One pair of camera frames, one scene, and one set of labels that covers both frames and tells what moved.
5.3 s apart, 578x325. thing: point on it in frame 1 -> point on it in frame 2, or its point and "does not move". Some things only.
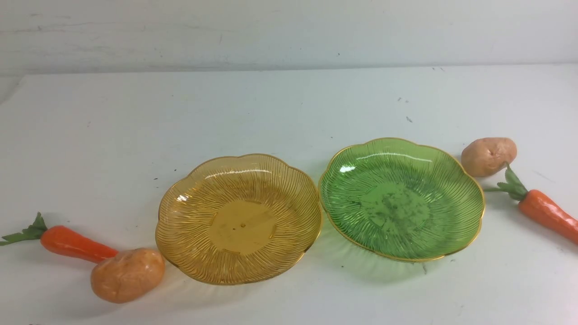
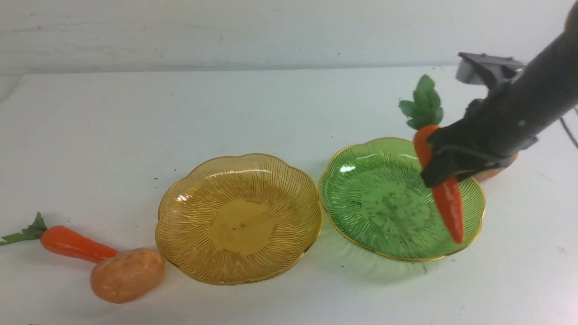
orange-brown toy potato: (128, 276) does not move
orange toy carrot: (64, 240) does not move
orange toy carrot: (533, 205) -> (424, 113)
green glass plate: (400, 200) does not move
